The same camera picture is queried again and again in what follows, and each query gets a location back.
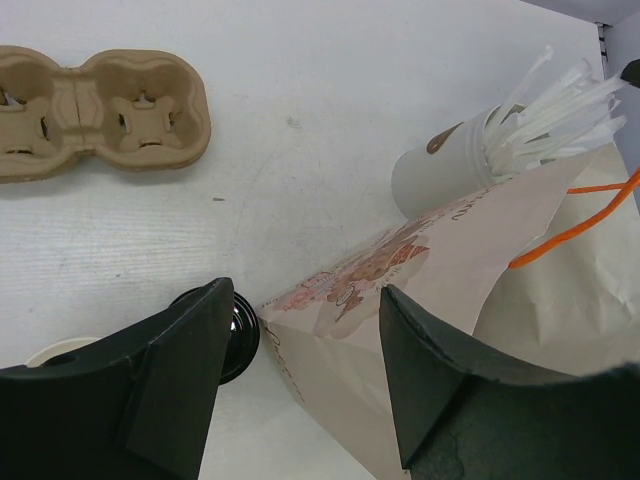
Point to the paper takeout bag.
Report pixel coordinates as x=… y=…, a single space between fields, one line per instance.
x=544 y=268

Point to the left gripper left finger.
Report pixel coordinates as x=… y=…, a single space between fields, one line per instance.
x=136 y=404

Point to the white straw holder cup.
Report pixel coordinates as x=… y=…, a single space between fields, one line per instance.
x=450 y=173

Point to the stack of brown paper cups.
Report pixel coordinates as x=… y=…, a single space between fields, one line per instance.
x=58 y=348

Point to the brown cardboard cup carrier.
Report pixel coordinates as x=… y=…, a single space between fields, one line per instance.
x=136 y=110

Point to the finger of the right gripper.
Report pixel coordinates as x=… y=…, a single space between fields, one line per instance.
x=631 y=73

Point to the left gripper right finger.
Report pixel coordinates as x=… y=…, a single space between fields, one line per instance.
x=464 y=410

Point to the stack of black lids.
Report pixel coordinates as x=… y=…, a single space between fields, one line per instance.
x=240 y=340

